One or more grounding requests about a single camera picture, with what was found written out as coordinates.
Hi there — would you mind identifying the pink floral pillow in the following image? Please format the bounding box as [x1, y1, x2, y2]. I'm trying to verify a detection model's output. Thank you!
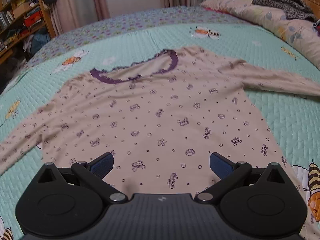
[200, 0, 320, 70]

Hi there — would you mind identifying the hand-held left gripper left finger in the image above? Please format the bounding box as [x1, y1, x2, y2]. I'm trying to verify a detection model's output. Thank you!
[37, 152, 128, 203]

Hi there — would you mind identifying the purple floral bed sheet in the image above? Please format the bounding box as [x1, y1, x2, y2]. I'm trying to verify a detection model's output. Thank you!
[25, 5, 253, 68]

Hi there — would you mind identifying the dark patterned garment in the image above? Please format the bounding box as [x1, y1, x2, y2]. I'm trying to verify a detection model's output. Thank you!
[251, 0, 318, 22]

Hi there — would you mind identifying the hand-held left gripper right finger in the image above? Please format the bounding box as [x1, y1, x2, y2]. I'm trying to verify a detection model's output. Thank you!
[194, 152, 288, 203]

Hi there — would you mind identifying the blue cloth bag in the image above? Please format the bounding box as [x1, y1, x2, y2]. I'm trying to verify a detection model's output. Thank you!
[30, 31, 52, 55]

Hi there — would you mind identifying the wooden bookshelf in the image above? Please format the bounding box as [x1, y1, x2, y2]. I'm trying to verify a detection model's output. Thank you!
[0, 0, 57, 58]

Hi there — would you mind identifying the green bee print quilt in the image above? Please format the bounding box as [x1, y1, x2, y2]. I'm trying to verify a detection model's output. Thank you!
[0, 24, 320, 240]

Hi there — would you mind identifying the pink printed pajama top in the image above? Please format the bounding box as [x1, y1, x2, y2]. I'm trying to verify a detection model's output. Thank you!
[0, 46, 320, 240]

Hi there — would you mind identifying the red box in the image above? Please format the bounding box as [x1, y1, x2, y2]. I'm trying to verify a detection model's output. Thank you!
[24, 11, 43, 28]

